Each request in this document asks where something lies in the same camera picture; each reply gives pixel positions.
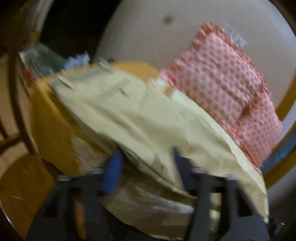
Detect beige khaki pants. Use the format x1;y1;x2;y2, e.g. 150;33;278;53
50;67;269;226

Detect yellow patterned bedsheet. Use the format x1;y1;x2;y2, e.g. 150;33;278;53
30;61;223;239

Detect pink polka dot pillow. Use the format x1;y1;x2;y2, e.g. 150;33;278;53
159;22;282;168

